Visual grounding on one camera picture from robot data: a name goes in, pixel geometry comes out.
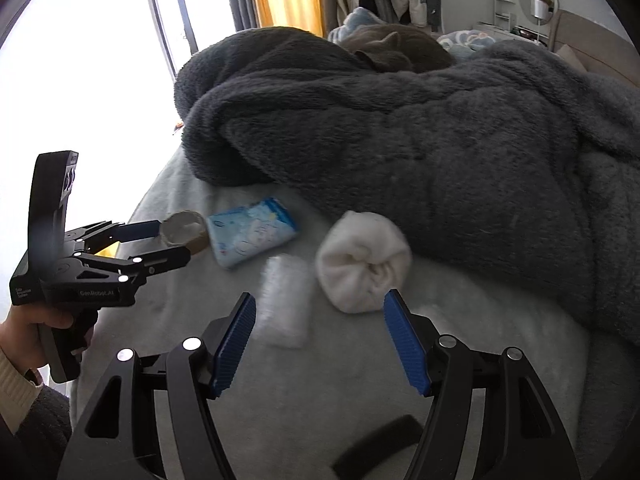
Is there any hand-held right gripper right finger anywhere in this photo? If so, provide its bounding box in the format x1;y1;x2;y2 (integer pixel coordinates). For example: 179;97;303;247
383;288;583;480

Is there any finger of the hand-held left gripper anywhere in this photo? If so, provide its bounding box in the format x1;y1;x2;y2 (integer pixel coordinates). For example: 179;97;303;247
65;220;162;253
60;246;192;286

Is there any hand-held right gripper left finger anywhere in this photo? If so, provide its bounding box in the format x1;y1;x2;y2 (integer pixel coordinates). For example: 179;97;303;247
57;291;258;480

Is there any brown cardboard tape roll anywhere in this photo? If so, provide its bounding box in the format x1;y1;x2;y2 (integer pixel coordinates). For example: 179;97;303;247
160;210;208;256

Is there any blue tissue packet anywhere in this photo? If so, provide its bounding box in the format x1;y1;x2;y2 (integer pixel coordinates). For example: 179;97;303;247
206;197;301;271

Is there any white cloth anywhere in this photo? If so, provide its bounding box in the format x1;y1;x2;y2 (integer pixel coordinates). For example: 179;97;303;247
315;211;413;315

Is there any person's left forearm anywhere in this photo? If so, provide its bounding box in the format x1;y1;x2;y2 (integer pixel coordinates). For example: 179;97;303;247
0;345;73;480

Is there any person's left hand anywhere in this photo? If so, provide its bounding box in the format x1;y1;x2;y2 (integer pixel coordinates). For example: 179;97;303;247
0;305;96;373

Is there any bed with white sheet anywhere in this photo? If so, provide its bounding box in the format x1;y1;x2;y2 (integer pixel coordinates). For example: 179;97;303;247
70;135;621;480

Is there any dark grey fleece blanket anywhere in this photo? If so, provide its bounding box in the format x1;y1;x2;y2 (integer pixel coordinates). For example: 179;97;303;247
173;26;640;356

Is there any black framed glass door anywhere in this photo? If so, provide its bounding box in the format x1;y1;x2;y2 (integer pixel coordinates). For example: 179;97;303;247
141;0;201;81

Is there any grey cat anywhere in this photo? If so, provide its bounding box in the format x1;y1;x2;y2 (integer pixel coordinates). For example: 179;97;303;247
342;23;456;75

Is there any light blue fleece blanket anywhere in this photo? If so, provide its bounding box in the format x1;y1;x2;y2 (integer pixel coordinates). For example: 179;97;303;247
327;7;396;43

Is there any patterned pillow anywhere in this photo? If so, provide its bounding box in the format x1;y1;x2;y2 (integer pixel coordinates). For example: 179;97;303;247
435;30;506;58

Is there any white dresser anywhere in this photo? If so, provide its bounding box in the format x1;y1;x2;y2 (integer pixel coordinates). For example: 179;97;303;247
475;21;551;46

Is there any beige pillow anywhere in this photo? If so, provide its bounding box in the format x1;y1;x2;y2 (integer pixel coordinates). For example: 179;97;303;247
555;44;583;68

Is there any white desktop organizer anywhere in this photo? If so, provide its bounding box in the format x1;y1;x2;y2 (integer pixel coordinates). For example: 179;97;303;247
494;0;518;28

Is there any beige headboard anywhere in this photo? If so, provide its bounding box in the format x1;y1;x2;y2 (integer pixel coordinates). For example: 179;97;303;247
550;7;640;91

